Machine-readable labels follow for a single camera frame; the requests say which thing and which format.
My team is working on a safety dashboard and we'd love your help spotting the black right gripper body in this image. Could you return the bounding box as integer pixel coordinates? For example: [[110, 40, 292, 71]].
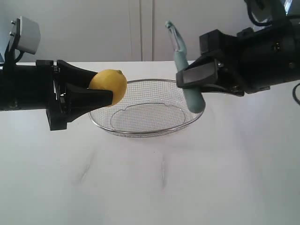
[[199, 22, 300, 94]]

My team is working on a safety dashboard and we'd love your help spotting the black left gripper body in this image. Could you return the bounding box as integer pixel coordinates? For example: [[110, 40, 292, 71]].
[[11, 60, 67, 131]]

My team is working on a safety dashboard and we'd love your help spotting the teal handled peeler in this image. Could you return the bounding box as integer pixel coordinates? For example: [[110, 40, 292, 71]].
[[165, 21, 206, 113]]

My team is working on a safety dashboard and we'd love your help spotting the yellow lemon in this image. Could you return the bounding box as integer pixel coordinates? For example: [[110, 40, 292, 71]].
[[89, 69, 127, 106]]

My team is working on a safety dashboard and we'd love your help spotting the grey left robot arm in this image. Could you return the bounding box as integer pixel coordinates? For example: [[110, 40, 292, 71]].
[[0, 60, 113, 131]]

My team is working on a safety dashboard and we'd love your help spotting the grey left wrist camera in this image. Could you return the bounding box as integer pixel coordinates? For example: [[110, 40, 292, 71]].
[[8, 16, 41, 55]]

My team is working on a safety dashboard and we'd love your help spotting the metal wire mesh basket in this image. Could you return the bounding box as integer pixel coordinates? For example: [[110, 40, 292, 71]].
[[89, 79, 204, 138]]

